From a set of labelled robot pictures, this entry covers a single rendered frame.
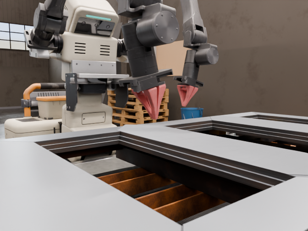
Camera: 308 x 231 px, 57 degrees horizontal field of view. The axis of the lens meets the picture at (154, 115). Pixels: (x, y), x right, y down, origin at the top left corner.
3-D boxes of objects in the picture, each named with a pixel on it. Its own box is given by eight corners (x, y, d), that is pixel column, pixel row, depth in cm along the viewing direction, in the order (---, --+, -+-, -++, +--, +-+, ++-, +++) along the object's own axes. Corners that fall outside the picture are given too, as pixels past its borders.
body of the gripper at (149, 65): (174, 76, 61) (168, 41, 59) (136, 88, 55) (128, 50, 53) (156, 77, 66) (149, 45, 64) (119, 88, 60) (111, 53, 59)
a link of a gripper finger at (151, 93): (180, 113, 63) (173, 71, 60) (156, 123, 59) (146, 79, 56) (161, 111, 68) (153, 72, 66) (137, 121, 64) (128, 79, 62)
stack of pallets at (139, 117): (170, 129, 622) (170, 88, 612) (139, 133, 568) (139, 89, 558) (135, 122, 716) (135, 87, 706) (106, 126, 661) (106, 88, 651)
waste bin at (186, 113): (209, 135, 541) (210, 106, 535) (194, 138, 513) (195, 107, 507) (190, 132, 578) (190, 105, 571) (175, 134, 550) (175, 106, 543)
